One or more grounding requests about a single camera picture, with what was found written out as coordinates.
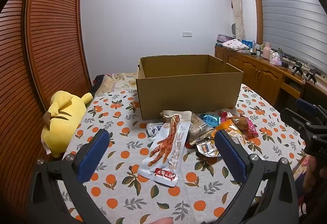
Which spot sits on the pink red snack packet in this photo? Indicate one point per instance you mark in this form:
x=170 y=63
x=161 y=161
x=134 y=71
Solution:
x=251 y=128

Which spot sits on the small white fan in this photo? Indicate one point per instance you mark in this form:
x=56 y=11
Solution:
x=233 y=29

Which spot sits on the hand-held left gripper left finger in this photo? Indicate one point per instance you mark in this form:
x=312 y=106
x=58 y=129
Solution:
x=93 y=155

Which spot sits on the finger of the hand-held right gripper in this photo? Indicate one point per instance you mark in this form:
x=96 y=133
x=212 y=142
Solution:
x=305 y=106
x=293 y=119

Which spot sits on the cream curtain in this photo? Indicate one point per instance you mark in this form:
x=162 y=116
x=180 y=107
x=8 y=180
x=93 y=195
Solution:
x=236 y=4

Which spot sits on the cardboard box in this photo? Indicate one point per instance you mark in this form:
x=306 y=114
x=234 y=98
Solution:
x=189 y=96

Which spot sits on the white chicken foot snack packet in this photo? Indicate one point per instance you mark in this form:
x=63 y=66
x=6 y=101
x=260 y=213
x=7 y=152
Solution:
x=176 y=152

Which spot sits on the silver packet with orange label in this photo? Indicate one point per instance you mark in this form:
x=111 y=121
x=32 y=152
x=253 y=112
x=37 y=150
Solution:
x=207 y=148

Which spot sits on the yellow plush toy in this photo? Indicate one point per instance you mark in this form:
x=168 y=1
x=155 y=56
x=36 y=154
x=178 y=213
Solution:
x=63 y=121

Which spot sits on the blue box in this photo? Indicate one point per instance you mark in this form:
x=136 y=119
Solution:
x=246 y=43

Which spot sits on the wooden window frame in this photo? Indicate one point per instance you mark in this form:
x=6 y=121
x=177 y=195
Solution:
x=256 y=9

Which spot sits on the white wall switch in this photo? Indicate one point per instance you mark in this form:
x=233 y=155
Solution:
x=187 y=34

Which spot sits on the purple bag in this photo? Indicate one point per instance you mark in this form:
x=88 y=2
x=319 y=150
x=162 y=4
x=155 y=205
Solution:
x=222 y=38

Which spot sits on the black stand device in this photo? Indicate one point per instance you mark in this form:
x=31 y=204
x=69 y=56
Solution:
x=311 y=75
x=297 y=67

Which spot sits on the pink bottle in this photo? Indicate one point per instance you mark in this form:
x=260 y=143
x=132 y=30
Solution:
x=267 y=50

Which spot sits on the white and blue snack packet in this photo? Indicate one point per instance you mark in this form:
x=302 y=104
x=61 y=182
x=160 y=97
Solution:
x=154 y=130

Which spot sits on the wooden cabinet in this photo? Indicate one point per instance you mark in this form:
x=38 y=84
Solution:
x=255 y=70

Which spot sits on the purple tissue pack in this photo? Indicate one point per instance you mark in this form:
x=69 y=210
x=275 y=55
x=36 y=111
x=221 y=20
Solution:
x=276 y=60

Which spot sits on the teal foil snack packet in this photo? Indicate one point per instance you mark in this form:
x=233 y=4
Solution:
x=210 y=119

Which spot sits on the wooden slatted wardrobe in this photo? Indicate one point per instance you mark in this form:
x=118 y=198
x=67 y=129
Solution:
x=51 y=35

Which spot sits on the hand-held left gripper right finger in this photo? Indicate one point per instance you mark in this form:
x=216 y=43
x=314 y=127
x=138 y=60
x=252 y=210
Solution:
x=230 y=152

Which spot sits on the grey window blind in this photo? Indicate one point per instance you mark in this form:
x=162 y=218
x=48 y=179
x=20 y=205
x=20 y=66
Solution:
x=293 y=17

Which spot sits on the orange fruit print bed sheet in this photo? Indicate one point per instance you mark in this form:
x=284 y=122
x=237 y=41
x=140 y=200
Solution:
x=122 y=188

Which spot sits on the person's left hand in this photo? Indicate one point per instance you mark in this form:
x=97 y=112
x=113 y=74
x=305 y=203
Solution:
x=163 y=221

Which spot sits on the floral blanket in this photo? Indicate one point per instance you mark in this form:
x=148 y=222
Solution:
x=115 y=81

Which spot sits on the brown snack packet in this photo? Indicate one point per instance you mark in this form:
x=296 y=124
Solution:
x=198 y=127

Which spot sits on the folded floral cloth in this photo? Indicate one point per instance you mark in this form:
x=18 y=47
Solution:
x=235 y=44

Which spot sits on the orange snack packet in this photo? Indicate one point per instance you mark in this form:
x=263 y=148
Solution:
x=230 y=129

